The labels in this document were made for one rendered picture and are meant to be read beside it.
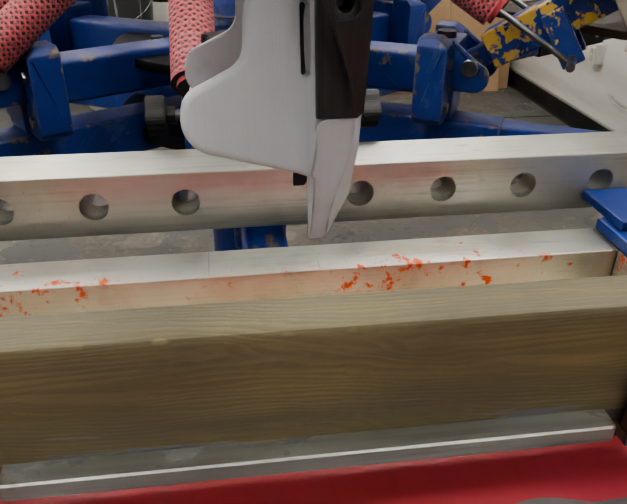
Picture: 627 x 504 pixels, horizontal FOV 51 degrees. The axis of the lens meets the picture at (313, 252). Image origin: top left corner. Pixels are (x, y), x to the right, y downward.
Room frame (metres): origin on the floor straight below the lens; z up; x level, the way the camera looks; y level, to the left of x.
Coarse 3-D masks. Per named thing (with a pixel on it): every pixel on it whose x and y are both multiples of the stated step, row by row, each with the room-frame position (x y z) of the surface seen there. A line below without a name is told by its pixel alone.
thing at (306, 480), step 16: (224, 480) 0.24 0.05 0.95; (240, 480) 0.24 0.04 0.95; (256, 480) 0.24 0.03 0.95; (272, 480) 0.24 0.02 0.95; (288, 480) 0.24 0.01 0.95; (304, 480) 0.24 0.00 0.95; (64, 496) 0.23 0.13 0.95; (80, 496) 0.23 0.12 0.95; (96, 496) 0.23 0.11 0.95; (112, 496) 0.23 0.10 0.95; (128, 496) 0.23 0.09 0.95; (144, 496) 0.23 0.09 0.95; (160, 496) 0.23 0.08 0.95; (176, 496) 0.23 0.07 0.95; (192, 496) 0.23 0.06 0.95; (208, 496) 0.23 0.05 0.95; (224, 496) 0.23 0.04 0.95; (240, 496) 0.23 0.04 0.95; (256, 496) 0.23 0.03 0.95; (272, 496) 0.23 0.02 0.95; (288, 496) 0.23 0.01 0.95; (304, 496) 0.23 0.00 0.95
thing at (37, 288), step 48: (432, 240) 0.44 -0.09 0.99; (480, 240) 0.44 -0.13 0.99; (528, 240) 0.44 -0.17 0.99; (576, 240) 0.45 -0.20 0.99; (0, 288) 0.37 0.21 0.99; (48, 288) 0.37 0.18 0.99; (96, 288) 0.37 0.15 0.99; (144, 288) 0.38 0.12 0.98; (192, 288) 0.38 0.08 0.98; (240, 288) 0.39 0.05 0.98; (288, 288) 0.39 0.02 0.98; (336, 288) 0.40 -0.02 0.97; (384, 288) 0.40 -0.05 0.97
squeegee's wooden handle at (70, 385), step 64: (0, 320) 0.23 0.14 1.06; (64, 320) 0.24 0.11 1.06; (128, 320) 0.24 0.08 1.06; (192, 320) 0.24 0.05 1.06; (256, 320) 0.24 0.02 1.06; (320, 320) 0.24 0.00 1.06; (384, 320) 0.24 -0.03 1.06; (448, 320) 0.24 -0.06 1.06; (512, 320) 0.25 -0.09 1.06; (576, 320) 0.25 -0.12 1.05; (0, 384) 0.21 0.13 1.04; (64, 384) 0.22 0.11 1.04; (128, 384) 0.22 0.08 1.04; (192, 384) 0.22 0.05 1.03; (256, 384) 0.23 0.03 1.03; (320, 384) 0.23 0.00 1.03; (384, 384) 0.24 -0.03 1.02; (448, 384) 0.24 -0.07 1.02; (512, 384) 0.25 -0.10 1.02; (576, 384) 0.25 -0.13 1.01; (0, 448) 0.21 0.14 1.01; (64, 448) 0.22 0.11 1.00; (128, 448) 0.22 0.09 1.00
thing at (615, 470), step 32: (544, 448) 0.26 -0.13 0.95; (576, 448) 0.26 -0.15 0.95; (608, 448) 0.26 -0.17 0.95; (320, 480) 0.24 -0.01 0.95; (352, 480) 0.24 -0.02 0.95; (384, 480) 0.24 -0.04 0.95; (416, 480) 0.24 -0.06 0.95; (448, 480) 0.24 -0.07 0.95; (480, 480) 0.24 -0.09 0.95; (512, 480) 0.24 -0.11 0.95; (544, 480) 0.24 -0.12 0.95; (576, 480) 0.24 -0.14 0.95; (608, 480) 0.24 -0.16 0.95
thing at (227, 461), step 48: (384, 432) 0.23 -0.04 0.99; (432, 432) 0.24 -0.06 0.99; (480, 432) 0.24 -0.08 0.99; (528, 432) 0.24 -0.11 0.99; (576, 432) 0.24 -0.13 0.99; (0, 480) 0.20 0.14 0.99; (48, 480) 0.20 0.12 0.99; (96, 480) 0.20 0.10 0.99; (144, 480) 0.21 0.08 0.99; (192, 480) 0.21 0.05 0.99
